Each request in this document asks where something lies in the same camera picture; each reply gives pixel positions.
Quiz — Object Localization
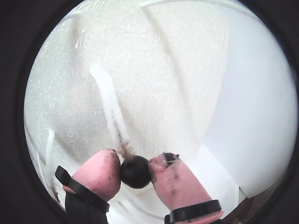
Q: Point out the pink tipped gripper finger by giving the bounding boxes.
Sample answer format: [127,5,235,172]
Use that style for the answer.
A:
[55,149,122,224]
[148,152,224,224]

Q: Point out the small dark blueberry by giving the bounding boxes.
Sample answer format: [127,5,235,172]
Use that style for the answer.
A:
[119,155,152,189]

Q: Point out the white paper sheet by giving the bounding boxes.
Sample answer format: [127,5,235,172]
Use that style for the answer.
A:
[112,143,249,221]

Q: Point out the white foam board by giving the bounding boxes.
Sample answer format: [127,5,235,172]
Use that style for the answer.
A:
[24,0,231,206]

